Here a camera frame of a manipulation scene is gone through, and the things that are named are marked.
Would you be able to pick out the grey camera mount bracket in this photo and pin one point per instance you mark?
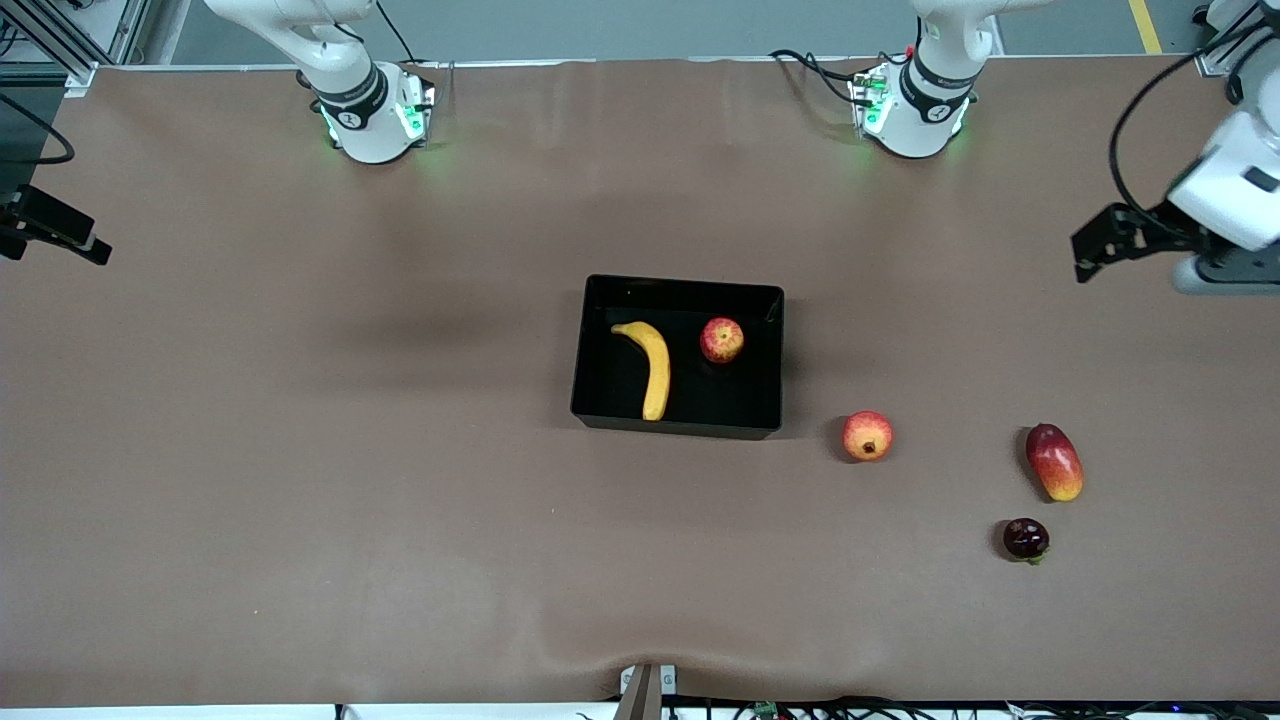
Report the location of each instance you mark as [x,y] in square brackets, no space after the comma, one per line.
[640,695]

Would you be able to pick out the dark purple mangosteen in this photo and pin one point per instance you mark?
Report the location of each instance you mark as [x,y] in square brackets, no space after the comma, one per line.
[1025,538]

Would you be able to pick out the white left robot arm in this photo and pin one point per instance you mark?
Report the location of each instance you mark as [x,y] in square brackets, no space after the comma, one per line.
[925,110]

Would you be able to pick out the red yellow mango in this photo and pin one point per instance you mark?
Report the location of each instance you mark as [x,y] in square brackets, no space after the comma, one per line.
[1055,462]

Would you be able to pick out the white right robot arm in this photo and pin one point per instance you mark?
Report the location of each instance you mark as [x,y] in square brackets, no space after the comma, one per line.
[365,120]

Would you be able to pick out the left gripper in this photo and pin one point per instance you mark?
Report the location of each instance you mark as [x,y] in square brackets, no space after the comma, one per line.
[1147,226]

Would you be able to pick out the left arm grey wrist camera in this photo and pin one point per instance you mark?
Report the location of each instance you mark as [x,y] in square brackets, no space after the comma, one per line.
[1225,275]

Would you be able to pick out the black plastic box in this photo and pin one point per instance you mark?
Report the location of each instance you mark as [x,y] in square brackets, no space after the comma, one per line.
[620,400]

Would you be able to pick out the red orange pomegranate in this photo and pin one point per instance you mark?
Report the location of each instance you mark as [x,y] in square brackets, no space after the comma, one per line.
[867,436]

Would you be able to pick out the yellow banana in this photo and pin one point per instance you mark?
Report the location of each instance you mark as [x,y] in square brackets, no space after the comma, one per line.
[658,375]

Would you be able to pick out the small green connector board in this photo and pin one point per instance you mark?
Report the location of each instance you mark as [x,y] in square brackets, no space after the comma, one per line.
[766,709]

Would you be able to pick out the red yellow apple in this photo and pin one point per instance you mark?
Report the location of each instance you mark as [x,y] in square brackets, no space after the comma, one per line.
[722,340]

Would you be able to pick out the aluminium frame profile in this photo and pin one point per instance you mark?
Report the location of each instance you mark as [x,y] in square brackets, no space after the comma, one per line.
[125,30]
[1215,60]

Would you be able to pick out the brown table cover cloth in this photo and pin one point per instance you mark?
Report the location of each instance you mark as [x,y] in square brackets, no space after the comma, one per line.
[400,560]

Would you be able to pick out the grey arm base connector panel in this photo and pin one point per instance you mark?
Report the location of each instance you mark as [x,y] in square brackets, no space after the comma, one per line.
[415,110]
[868,100]

